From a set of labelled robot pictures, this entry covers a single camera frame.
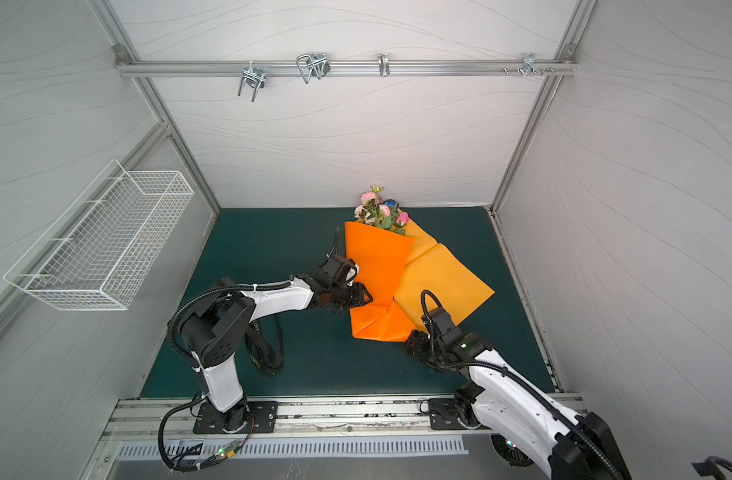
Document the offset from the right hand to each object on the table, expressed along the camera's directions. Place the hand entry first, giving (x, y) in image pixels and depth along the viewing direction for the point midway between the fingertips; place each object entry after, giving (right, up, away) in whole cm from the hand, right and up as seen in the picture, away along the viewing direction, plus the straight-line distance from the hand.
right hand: (415, 342), depth 83 cm
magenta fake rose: (-1, +37, +29) cm, 47 cm away
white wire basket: (-76, +27, -16) cm, 82 cm away
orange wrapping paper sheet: (-1, +17, +16) cm, 23 cm away
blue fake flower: (-5, +43, +33) cm, 54 cm away
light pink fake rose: (-13, +44, +29) cm, 54 cm away
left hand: (-12, +11, +7) cm, 18 cm away
